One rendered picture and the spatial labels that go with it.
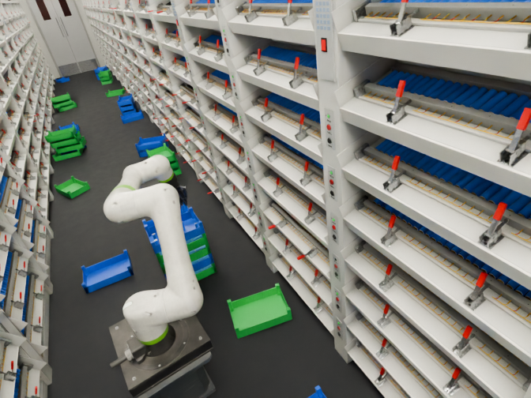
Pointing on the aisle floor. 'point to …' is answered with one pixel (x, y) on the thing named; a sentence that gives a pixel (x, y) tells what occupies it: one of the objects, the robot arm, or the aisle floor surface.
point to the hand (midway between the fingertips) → (182, 200)
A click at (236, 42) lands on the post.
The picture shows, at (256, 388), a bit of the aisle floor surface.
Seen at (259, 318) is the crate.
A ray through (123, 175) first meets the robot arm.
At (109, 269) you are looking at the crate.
